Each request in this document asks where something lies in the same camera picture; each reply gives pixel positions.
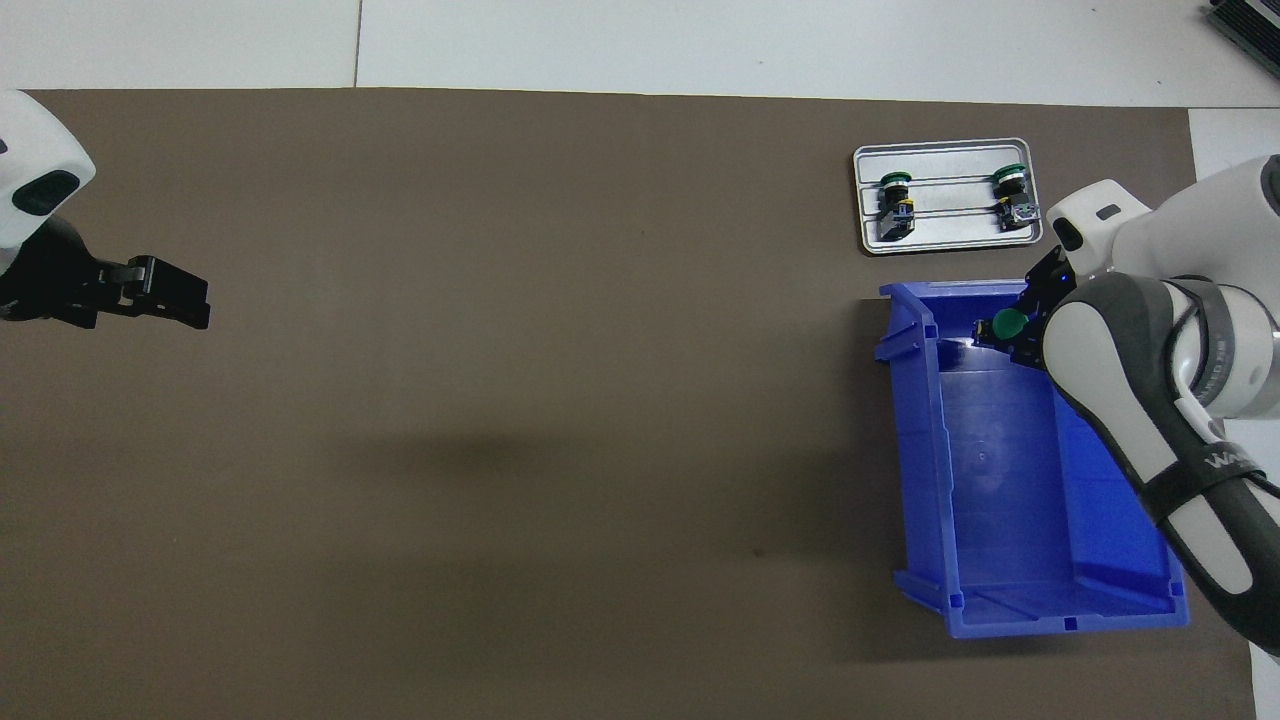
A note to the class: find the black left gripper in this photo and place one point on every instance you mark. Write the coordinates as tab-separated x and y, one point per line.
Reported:
45	280

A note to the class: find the blue plastic storage bin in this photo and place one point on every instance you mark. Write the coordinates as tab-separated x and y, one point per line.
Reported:
1000	520

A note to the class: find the dark grey ribbed device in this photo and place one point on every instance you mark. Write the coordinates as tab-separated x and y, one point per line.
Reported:
1250	20

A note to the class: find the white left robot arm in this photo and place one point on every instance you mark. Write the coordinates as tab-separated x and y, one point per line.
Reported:
30	150

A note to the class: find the brown table mat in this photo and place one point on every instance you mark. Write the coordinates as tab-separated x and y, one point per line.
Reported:
600	400

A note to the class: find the green push button switch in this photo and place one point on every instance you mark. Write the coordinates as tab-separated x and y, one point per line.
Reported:
1015	200
1008	323
897	205

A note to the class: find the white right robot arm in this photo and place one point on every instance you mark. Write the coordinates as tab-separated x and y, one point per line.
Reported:
1200	230

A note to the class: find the grey metal tray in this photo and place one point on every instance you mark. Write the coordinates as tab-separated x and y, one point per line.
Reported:
950	225

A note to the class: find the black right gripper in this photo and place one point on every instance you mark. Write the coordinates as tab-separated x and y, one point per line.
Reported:
1052	282

